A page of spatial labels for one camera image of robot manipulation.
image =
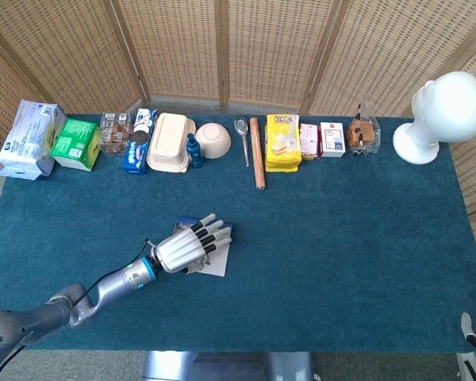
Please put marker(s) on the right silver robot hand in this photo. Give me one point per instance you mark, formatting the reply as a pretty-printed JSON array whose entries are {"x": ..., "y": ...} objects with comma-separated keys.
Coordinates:
[{"x": 467, "y": 323}]

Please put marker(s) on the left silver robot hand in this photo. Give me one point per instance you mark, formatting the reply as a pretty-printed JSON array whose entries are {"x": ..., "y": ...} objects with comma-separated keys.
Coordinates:
[{"x": 178, "y": 250}]

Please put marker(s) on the blue grey glasses case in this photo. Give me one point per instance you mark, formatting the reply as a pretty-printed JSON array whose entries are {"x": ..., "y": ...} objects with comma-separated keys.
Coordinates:
[{"x": 218, "y": 264}]

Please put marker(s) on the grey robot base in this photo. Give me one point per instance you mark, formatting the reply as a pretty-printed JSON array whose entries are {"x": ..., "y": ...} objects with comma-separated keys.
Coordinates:
[{"x": 230, "y": 367}]

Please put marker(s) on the blue spray bottle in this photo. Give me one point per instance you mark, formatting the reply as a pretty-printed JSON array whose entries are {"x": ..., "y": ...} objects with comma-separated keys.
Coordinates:
[{"x": 194, "y": 151}]

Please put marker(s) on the blue Oreo cookie box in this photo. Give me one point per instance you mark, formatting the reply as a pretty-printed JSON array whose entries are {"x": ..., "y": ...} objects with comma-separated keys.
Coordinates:
[{"x": 139, "y": 151}]

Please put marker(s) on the beige lidded lunch box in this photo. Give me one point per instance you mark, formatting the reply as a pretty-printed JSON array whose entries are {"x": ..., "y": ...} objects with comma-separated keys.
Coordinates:
[{"x": 168, "y": 143}]

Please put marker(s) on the beige upturned bowl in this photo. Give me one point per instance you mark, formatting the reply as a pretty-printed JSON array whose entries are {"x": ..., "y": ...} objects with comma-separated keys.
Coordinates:
[{"x": 214, "y": 139}]

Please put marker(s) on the blue carpet table cover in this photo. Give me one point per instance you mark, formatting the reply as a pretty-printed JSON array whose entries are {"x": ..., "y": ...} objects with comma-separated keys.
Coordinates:
[{"x": 301, "y": 258}]

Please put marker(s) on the wooden rolling pin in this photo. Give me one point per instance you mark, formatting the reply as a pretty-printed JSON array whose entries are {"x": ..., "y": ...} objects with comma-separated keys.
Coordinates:
[{"x": 257, "y": 155}]

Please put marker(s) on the clear plastic cookie box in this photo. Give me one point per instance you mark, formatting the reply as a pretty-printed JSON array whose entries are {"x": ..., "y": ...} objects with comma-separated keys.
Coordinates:
[{"x": 115, "y": 135}]

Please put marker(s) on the metal spoon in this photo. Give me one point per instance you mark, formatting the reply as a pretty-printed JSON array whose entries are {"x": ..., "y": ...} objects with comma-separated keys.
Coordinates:
[{"x": 241, "y": 126}]

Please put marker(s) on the yellow biscuit pack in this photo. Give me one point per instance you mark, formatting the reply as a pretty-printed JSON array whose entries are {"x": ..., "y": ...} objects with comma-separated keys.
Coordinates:
[{"x": 281, "y": 143}]

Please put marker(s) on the green tissue pack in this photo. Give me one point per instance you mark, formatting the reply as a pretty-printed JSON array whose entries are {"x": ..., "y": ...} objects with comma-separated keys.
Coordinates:
[{"x": 73, "y": 141}]

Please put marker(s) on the white blue paper pack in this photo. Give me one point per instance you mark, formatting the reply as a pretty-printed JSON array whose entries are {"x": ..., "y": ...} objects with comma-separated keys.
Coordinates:
[{"x": 28, "y": 135}]

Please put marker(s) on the white red box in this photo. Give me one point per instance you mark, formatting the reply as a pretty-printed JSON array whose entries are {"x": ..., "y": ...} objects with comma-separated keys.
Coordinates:
[{"x": 333, "y": 139}]

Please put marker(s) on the clear bag of pastries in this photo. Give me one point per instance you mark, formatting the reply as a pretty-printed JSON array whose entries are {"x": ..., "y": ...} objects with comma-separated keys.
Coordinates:
[{"x": 361, "y": 133}]

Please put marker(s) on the wicker folding screen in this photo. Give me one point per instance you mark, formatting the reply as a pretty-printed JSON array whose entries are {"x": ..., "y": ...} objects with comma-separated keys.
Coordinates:
[{"x": 262, "y": 47}]

